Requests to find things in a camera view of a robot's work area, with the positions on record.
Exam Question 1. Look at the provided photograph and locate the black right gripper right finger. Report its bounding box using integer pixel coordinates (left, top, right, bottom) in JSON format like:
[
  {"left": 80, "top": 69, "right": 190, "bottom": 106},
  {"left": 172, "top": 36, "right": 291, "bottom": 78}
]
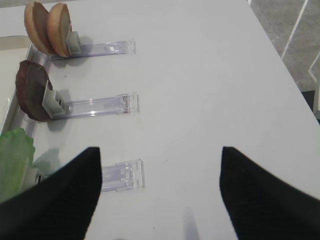
[{"left": 219, "top": 146, "right": 320, "bottom": 240}]

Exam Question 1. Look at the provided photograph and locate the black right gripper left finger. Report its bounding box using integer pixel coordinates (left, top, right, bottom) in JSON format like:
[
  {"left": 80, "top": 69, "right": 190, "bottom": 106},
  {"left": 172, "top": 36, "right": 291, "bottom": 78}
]
[{"left": 0, "top": 147, "right": 102, "bottom": 240}]

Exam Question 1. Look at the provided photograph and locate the standing green lettuce leaf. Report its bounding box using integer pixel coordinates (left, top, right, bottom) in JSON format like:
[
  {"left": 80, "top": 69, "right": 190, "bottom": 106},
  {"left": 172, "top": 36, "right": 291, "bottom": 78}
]
[{"left": 0, "top": 128, "right": 36, "bottom": 202}]

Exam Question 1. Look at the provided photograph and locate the standing brown meat patty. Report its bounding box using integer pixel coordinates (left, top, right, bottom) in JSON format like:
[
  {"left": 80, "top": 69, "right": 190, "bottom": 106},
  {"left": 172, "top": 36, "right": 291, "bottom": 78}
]
[{"left": 15, "top": 59, "right": 54, "bottom": 123}]

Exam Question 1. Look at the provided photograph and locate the spare bun half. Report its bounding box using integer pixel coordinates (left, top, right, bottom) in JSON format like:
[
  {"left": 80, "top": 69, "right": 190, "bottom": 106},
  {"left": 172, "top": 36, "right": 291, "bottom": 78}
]
[{"left": 24, "top": 1, "right": 56, "bottom": 55}]

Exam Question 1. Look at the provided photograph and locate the clear lettuce holder rail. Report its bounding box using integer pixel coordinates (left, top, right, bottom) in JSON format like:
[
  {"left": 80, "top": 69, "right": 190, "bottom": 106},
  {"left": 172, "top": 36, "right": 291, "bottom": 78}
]
[{"left": 34, "top": 157, "right": 146, "bottom": 193}]

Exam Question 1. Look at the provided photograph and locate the clear patty holder rail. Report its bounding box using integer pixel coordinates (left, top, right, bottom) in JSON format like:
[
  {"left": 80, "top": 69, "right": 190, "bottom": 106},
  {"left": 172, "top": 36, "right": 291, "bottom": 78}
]
[{"left": 42, "top": 88, "right": 140, "bottom": 120}]

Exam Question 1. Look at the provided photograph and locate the clear bun holder rail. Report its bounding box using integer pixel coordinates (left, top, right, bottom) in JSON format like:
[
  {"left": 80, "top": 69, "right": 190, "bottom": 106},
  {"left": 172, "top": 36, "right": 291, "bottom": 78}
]
[{"left": 48, "top": 31, "right": 136, "bottom": 61}]

